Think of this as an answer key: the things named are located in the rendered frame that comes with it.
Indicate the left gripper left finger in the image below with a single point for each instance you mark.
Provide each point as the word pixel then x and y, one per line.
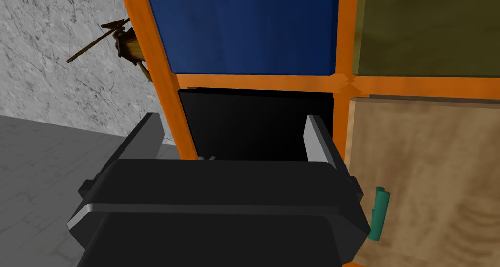
pixel 146 140

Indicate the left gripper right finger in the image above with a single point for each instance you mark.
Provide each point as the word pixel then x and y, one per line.
pixel 315 142

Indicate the black drawer front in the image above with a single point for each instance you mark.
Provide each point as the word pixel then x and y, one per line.
pixel 250 122

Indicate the orange cupboard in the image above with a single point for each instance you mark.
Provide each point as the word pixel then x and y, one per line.
pixel 254 81

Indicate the brown twig ornament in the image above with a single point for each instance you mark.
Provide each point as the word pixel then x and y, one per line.
pixel 127 44

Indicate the light wooden drawer front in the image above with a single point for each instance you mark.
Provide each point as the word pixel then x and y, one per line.
pixel 437 173

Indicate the blue drawer front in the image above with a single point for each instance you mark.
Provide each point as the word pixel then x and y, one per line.
pixel 242 28

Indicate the olive green drawer front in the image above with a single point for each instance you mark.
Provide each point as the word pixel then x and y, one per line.
pixel 429 28

